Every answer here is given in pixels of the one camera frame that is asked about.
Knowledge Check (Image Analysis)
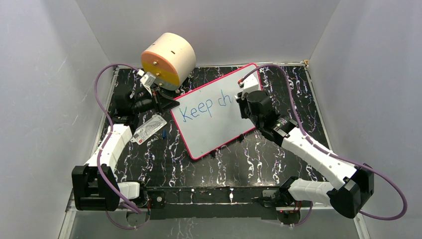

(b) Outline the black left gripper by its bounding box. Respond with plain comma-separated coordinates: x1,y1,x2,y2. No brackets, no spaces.
132,87,180,117

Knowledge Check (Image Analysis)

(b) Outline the pink framed whiteboard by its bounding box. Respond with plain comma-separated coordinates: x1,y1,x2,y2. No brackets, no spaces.
171,63,257,160

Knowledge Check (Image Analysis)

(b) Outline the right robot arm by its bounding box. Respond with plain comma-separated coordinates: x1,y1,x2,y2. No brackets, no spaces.
235,90,374,219

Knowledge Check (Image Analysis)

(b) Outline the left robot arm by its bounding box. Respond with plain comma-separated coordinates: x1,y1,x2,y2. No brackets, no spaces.
71,85,180,212

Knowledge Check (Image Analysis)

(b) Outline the clear plastic marker package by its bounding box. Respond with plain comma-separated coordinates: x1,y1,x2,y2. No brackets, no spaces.
130,114,167,145

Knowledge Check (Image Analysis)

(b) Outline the round pastel drawer cabinet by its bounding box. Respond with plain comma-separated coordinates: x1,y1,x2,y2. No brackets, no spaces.
140,32,196,91

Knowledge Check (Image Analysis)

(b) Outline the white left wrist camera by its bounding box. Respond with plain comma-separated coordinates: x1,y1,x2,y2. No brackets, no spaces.
137,69,156,96

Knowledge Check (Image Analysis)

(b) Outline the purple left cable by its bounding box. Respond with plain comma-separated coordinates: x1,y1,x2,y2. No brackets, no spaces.
94,64,149,231

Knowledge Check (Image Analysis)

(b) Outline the purple cable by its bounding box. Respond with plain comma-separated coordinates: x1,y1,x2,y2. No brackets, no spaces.
94,64,149,231
238,64,408,221

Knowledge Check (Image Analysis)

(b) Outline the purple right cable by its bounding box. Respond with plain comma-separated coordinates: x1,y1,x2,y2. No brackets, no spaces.
238,64,408,221

